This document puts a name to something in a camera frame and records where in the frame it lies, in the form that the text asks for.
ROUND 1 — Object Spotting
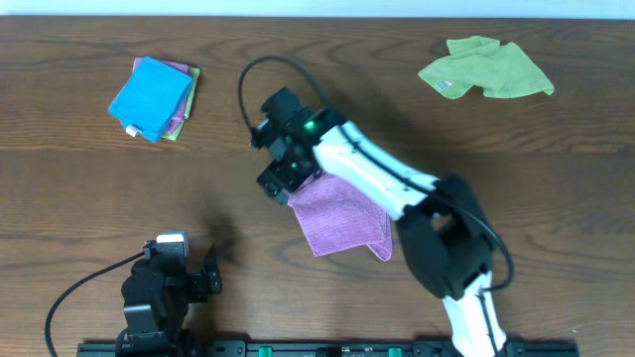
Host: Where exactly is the purple microfiber cloth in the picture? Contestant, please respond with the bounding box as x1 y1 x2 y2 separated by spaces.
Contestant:
288 174 393 262

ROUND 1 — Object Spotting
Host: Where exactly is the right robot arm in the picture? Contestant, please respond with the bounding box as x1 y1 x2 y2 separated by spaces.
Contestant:
247 107 515 356

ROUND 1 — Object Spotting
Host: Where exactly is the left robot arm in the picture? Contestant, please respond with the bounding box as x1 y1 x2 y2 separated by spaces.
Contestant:
115 260 209 357

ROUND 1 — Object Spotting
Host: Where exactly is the green folded cloth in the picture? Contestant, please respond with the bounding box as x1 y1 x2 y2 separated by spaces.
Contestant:
162 67 200 141

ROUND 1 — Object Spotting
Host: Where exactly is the blue folded cloth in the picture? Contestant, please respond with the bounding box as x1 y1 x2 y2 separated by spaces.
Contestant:
108 57 193 142

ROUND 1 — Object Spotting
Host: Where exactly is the green crumpled cloth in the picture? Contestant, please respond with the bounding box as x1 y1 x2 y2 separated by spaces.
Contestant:
418 36 555 99

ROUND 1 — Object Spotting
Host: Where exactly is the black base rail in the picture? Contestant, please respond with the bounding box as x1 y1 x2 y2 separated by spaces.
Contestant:
76 338 580 357

